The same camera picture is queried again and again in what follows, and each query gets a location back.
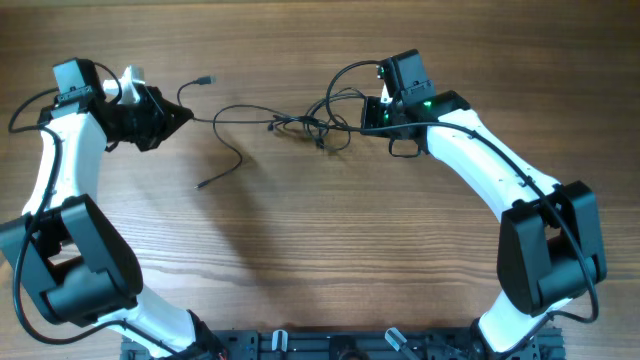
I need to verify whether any black cable bundle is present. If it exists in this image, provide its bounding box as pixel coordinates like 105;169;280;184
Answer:
176;74;371;190

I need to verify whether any black left camera cable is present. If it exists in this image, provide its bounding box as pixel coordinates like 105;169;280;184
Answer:
7;61;181;357

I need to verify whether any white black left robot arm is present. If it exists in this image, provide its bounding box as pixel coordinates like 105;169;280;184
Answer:
1;58;198;359

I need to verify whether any black camera cable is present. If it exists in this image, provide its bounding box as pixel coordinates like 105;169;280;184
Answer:
7;61;181;357
324;59;600;351

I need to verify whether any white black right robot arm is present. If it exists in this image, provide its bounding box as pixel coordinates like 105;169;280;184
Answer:
361;49;607;359

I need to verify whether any black right camera cable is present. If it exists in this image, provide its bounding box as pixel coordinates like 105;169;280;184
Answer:
324;59;600;351

